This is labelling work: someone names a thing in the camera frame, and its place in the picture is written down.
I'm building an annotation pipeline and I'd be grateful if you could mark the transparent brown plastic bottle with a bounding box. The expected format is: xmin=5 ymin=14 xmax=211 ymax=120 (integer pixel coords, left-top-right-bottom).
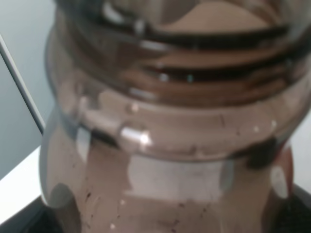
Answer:
xmin=39 ymin=0 xmax=311 ymax=233

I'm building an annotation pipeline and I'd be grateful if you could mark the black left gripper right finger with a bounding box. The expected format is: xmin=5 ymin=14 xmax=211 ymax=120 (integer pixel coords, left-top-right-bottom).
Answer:
xmin=284 ymin=184 xmax=311 ymax=233

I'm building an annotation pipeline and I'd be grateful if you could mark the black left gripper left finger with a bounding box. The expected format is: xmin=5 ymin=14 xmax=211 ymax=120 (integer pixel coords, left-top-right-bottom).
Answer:
xmin=0 ymin=197 xmax=63 ymax=233

